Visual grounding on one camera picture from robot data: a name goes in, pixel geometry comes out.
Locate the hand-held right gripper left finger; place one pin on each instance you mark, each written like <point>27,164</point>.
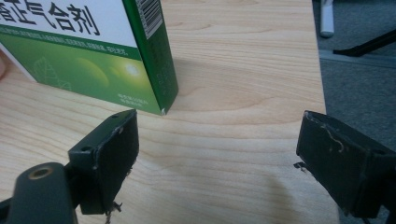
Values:
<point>107,161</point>

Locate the white furniture leg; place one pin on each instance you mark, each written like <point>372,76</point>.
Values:
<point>327,18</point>

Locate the black stand leg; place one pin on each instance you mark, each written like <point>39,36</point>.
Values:
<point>367,45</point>

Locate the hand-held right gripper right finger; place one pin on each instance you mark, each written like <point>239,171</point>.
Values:
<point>336,161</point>

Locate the green and white medicine box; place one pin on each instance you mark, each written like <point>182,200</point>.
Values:
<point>93,59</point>

